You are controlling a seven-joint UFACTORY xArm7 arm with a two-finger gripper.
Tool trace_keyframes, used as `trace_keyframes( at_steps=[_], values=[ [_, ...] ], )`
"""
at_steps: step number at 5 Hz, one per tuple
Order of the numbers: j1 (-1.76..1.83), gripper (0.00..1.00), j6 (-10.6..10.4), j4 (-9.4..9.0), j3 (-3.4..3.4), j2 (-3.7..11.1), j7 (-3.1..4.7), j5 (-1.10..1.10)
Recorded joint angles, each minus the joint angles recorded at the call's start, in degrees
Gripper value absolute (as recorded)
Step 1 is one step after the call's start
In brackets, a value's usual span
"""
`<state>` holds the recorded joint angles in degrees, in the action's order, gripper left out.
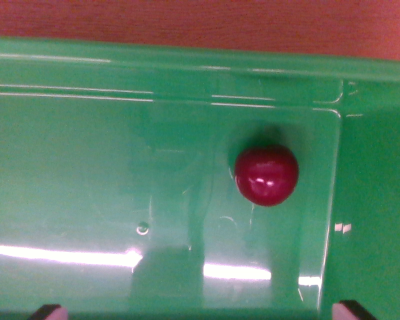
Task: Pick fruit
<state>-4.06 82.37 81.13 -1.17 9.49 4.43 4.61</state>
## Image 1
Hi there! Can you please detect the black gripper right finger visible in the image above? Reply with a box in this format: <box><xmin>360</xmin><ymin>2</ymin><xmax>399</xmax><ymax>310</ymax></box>
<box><xmin>331</xmin><ymin>300</ymin><xmax>377</xmax><ymax>320</ymax></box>

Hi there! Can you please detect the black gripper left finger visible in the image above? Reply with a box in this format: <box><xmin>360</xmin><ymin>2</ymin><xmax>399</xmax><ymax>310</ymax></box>
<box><xmin>27</xmin><ymin>303</ymin><xmax>69</xmax><ymax>320</ymax></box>

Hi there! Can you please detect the dark red apple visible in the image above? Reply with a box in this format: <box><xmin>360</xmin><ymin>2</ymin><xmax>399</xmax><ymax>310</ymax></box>
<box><xmin>234</xmin><ymin>144</ymin><xmax>300</xmax><ymax>207</ymax></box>

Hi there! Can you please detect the green plastic bin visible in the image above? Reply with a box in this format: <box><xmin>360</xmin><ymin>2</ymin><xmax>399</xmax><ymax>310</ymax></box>
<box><xmin>0</xmin><ymin>35</ymin><xmax>400</xmax><ymax>320</ymax></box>

